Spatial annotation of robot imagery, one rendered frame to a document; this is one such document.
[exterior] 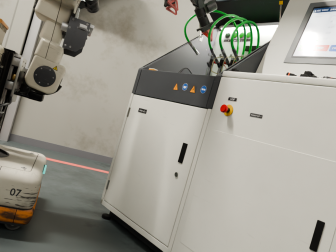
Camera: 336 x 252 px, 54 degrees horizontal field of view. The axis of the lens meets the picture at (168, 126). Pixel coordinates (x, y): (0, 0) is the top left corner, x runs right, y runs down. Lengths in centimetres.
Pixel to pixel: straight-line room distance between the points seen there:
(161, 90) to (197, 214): 73
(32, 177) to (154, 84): 83
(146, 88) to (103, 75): 213
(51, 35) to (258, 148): 114
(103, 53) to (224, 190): 296
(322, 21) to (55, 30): 130
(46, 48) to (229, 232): 120
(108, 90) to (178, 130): 247
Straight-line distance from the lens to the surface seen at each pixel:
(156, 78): 195
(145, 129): 191
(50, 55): 177
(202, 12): 200
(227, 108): 147
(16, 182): 162
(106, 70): 409
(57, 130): 408
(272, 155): 134
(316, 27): 178
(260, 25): 226
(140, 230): 184
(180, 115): 171
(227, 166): 145
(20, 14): 398
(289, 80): 138
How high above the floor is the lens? 67
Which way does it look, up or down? level
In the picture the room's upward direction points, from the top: 16 degrees clockwise
